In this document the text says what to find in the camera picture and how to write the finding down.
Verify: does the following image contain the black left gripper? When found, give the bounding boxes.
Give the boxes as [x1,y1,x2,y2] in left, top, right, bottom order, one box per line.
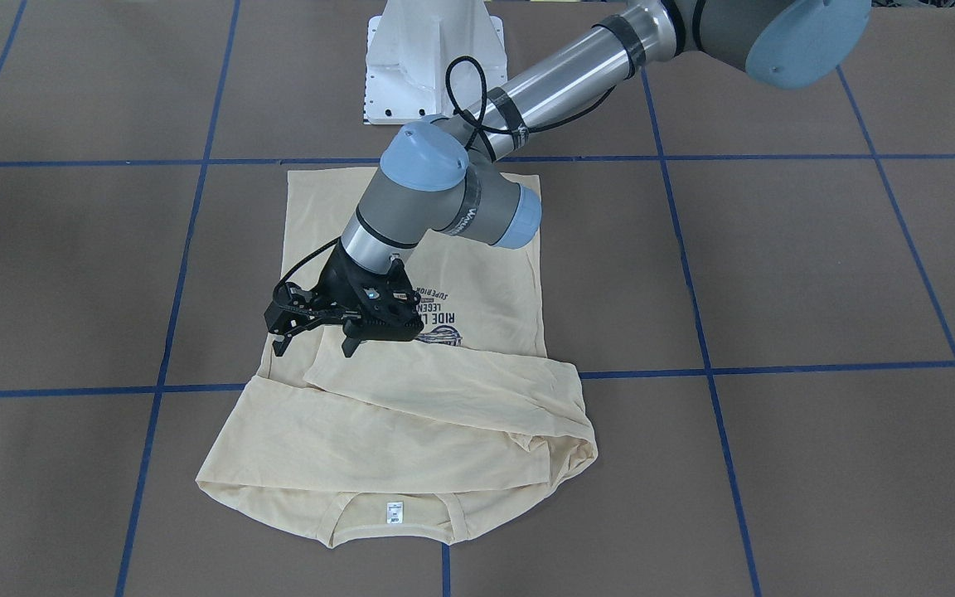
[316,248,424,358]

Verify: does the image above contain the left robot arm grey silver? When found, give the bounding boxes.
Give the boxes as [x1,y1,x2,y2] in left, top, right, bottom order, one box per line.
[264,1,872,357]

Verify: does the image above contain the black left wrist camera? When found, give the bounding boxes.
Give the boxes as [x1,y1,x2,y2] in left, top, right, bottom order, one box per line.
[263,282,342,357]

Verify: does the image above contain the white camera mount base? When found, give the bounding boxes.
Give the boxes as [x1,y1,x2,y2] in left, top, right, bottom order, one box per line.
[363,1,508,125]

